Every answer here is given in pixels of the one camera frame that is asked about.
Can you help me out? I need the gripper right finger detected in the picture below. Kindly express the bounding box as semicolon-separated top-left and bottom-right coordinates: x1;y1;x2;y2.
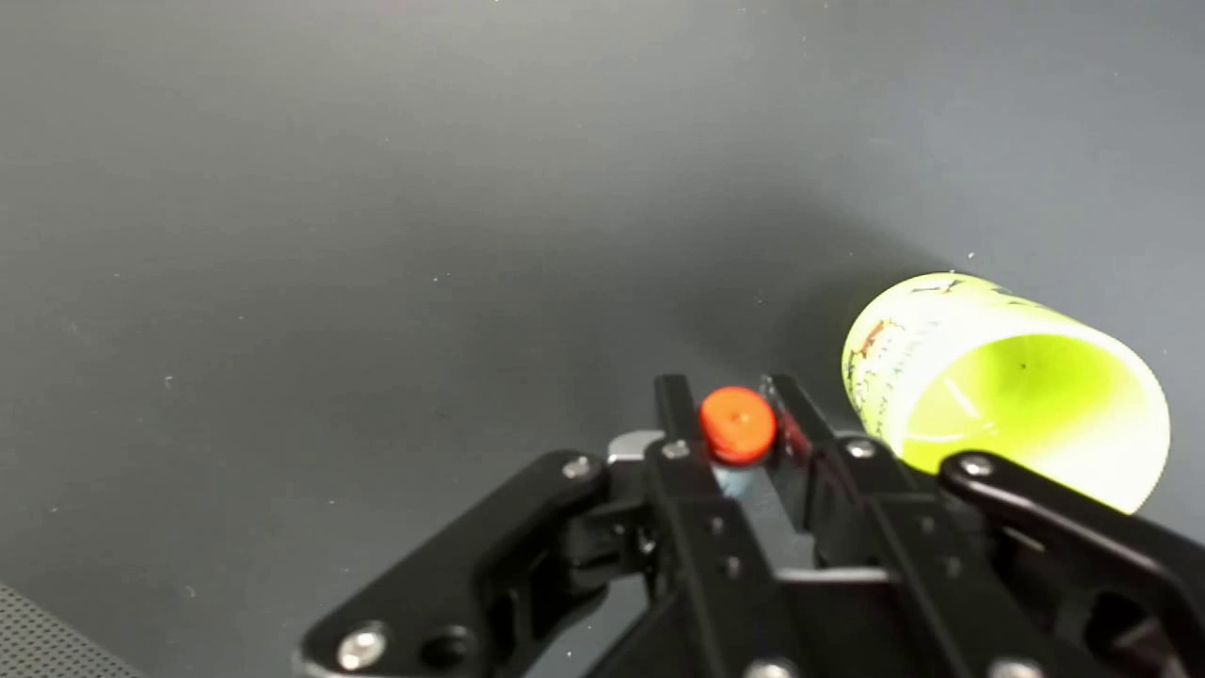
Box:
761;374;1205;678

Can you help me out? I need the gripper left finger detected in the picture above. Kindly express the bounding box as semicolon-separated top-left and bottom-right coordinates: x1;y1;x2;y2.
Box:
294;374;801;678

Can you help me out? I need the yellow-green printed cup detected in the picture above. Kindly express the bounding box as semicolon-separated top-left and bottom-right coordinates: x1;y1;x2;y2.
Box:
841;272;1172;515

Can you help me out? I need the grey perforated mat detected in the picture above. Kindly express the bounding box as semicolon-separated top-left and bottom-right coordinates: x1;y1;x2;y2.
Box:
0;582;147;678

